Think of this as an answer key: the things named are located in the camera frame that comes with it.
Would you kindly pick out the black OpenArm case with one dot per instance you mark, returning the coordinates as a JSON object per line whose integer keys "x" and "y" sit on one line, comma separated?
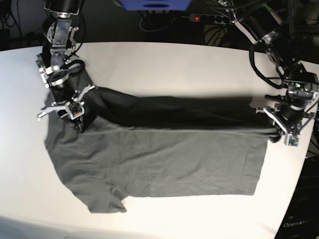
{"x": 301, "y": 220}

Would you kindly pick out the blue plastic box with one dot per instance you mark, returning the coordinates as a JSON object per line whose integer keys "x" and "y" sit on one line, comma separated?
{"x": 134, "y": 5}

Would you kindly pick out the black power strip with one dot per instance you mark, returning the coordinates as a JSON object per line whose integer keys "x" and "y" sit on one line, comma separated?
{"x": 209, "y": 19}

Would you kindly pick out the dark grey T-shirt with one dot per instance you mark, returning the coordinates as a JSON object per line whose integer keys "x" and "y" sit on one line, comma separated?
{"x": 158, "y": 147}

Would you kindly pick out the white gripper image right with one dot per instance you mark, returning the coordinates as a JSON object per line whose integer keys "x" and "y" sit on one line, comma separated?
{"x": 289, "y": 119}

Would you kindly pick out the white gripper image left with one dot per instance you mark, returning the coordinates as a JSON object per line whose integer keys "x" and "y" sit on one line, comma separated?
{"x": 73, "y": 106}

